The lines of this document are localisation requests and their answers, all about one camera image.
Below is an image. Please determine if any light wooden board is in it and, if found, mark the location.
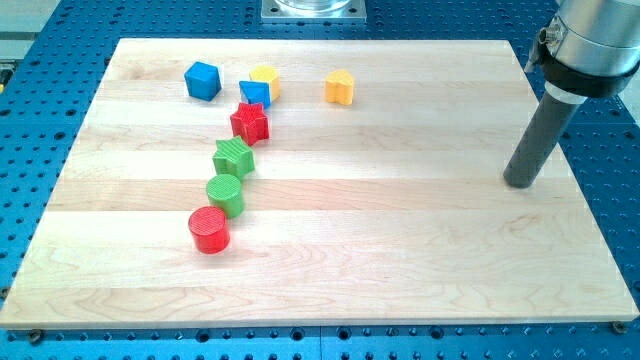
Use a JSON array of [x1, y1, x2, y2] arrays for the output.
[[1, 38, 638, 329]]

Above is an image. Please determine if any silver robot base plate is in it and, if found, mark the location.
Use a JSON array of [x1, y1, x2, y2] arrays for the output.
[[260, 0, 367, 23]]

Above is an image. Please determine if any yellow heart block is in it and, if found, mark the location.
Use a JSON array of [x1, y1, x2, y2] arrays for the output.
[[325, 69, 355, 106]]

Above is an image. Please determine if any yellow hexagon block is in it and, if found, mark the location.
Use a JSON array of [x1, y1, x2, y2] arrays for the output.
[[249, 65, 280, 101]]

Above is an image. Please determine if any red cylinder block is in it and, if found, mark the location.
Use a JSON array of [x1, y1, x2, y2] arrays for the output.
[[188, 206, 230, 254]]

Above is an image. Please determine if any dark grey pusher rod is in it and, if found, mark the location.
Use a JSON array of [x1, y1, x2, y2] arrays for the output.
[[503, 82, 586, 189]]

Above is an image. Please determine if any blue cube block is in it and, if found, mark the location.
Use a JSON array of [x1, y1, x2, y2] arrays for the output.
[[184, 62, 222, 101]]

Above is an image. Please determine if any red star block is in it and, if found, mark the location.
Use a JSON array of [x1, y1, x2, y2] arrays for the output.
[[230, 103, 270, 146]]

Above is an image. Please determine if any green cylinder block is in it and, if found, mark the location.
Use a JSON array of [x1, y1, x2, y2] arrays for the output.
[[205, 174, 245, 218]]

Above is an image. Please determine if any blue triangle block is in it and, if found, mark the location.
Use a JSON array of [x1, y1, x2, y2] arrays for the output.
[[239, 81, 271, 108]]

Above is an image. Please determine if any green star block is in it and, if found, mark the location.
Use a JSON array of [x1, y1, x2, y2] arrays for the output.
[[212, 136, 255, 180]]

